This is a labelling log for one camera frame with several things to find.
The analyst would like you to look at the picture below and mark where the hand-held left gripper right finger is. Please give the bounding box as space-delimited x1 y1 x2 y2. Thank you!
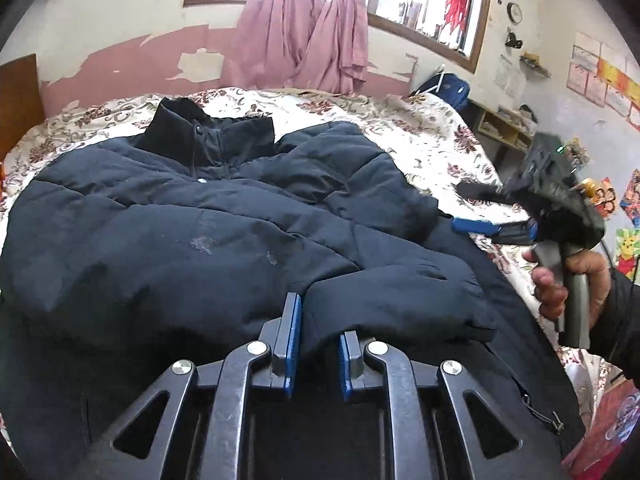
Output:
337 330 568 480

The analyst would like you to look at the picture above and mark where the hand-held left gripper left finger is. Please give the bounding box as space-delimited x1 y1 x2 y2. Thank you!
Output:
65 293 304 480

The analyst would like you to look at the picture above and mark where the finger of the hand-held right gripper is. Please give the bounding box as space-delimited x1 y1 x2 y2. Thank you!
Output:
451 215 539 247
455 182 517 207

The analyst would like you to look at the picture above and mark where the dark navy puffer jacket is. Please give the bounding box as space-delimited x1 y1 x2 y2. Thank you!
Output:
0 97 586 480

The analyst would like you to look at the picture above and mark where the person's right forearm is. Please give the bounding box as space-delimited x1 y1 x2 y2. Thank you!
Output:
586 269 640 387

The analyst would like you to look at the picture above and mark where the person's right hand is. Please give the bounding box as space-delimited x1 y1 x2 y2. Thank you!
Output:
522 247 614 334

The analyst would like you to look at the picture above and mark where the wooden shelf unit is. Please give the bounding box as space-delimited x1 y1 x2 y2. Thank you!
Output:
467 97 540 162

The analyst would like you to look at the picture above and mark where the floral white bedspread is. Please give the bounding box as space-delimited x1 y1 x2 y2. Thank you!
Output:
0 87 631 461

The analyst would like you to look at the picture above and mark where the blue backpack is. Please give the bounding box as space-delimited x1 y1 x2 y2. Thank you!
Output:
414 72 471 111

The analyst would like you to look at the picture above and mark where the red hanging garment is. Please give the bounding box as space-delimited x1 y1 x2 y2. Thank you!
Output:
442 0 474 34

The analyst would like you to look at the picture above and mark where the red printed box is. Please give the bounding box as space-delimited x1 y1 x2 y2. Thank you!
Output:
560 377 640 480

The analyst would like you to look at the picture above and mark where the pink curtain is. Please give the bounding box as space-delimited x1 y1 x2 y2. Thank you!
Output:
232 0 382 97

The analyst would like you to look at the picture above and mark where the brown wooden headboard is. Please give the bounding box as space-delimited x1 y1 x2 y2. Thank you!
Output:
0 54 45 161

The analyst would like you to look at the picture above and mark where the colourful diamond wall sticker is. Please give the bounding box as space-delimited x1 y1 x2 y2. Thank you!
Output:
620 169 640 231

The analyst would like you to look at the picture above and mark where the white wall paper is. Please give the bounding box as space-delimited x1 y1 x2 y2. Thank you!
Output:
495 57 527 99

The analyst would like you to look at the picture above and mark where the wall certificates group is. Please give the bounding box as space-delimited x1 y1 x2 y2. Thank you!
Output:
567 30 640 132

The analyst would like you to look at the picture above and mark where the small wall shelf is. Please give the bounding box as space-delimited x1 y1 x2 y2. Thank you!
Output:
519 52 552 79

